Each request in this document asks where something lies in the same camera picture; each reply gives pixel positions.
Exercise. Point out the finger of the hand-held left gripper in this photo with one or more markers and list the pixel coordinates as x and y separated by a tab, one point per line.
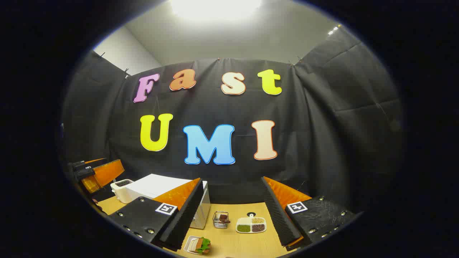
109	172
84	165

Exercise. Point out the white divided dish of beans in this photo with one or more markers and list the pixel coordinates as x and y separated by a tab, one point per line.
251	225

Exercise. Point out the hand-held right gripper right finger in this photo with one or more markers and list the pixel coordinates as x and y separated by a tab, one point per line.
278	215

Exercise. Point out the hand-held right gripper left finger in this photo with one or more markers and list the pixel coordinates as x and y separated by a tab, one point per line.
186	215

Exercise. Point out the white toaster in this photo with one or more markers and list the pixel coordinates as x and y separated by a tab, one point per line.
121	190

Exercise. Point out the sandwich with lettuce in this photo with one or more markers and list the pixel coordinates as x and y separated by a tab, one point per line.
201	245

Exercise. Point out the white ribbed rectangular plate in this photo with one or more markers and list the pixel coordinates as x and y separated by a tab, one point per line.
187	245

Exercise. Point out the small ceiling light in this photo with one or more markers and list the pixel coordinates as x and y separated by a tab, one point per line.
333	30

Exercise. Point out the black backdrop cloth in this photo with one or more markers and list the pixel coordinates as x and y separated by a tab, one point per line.
315	125

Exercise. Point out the white microwave oven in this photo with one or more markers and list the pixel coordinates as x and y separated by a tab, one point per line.
154	184

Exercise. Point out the large ceiling light panel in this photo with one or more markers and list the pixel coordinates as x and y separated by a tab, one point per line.
215	7

